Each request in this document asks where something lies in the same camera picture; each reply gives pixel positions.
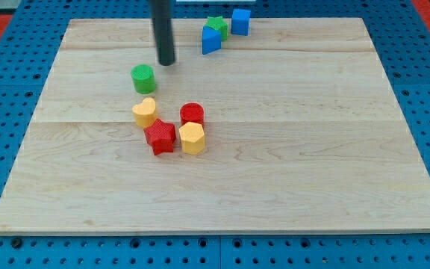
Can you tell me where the red star block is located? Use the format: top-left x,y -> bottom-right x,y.
144,119 -> 176,155

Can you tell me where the light wooden board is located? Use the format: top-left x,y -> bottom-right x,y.
0,18 -> 430,236

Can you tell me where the red cylinder block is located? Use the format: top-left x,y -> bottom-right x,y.
179,102 -> 205,127

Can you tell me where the blue cube block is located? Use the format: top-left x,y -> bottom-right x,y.
231,9 -> 251,36

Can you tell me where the yellow heart block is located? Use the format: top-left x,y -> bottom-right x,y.
132,97 -> 158,128

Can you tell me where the blue triangle block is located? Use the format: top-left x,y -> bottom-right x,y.
202,26 -> 222,55

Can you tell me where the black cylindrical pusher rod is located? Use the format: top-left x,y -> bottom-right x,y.
149,0 -> 175,66

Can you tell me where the green cylinder block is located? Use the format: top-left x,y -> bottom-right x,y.
131,64 -> 156,94

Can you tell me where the green star block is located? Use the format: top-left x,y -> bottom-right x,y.
205,16 -> 228,41

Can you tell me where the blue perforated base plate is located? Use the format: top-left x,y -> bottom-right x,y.
0,0 -> 430,268

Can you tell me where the yellow hexagon block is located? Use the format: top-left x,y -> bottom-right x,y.
179,122 -> 205,155

